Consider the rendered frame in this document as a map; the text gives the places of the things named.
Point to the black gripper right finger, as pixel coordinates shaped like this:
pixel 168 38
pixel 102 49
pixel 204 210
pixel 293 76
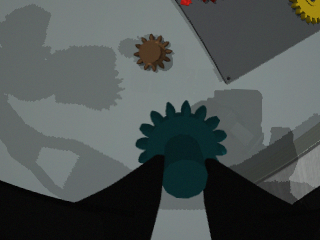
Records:
pixel 239 210

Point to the dark teal gear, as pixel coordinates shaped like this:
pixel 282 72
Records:
pixel 185 140

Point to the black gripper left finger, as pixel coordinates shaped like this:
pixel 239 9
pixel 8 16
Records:
pixel 126 210

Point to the brown gear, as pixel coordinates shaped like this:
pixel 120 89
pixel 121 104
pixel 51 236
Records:
pixel 152 52

